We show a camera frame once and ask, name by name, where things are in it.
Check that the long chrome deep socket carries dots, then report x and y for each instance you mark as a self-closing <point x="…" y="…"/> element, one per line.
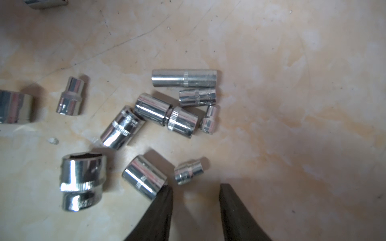
<point x="187" y="78"/>

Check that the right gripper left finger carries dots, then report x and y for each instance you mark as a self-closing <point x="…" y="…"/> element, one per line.
<point x="155" y="224"/>

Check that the large chrome socket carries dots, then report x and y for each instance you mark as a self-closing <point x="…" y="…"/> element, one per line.
<point x="81" y="180"/>
<point x="16" y="107"/>

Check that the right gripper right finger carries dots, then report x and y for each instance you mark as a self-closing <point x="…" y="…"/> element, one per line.
<point x="237" y="222"/>

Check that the small stepped chrome socket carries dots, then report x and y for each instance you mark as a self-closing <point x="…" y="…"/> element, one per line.
<point x="71" y="99"/>

